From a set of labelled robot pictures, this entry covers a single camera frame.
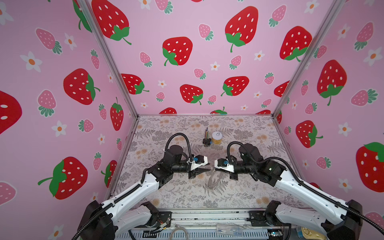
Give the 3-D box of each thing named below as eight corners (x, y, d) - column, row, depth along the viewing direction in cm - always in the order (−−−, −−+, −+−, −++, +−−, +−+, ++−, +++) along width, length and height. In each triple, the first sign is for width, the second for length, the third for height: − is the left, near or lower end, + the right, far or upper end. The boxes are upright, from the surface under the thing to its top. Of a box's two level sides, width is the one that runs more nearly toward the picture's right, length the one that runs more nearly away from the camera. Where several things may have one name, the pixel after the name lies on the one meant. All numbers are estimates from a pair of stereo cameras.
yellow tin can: (212, 144, 105) (213, 140, 101) (211, 135, 110) (212, 131, 106) (222, 144, 105) (222, 140, 101) (220, 135, 110) (221, 131, 106)
